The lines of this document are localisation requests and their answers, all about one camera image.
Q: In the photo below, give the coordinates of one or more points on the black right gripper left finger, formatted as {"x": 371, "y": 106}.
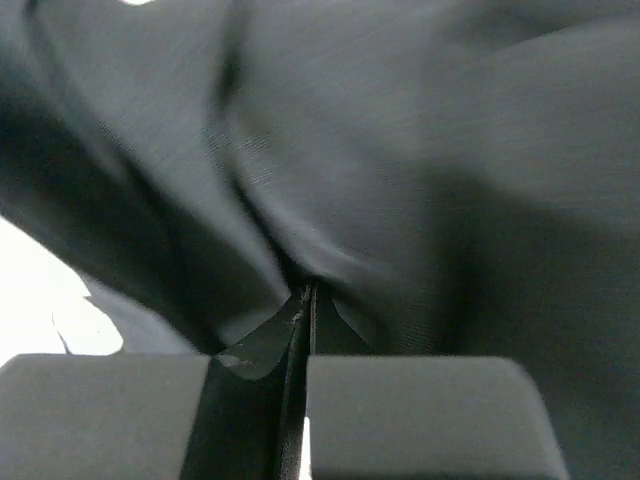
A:
{"x": 236, "y": 415}

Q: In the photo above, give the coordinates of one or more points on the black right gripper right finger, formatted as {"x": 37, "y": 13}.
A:
{"x": 418, "y": 417}

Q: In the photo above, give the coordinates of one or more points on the black pleated skirt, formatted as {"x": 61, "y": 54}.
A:
{"x": 460, "y": 177}

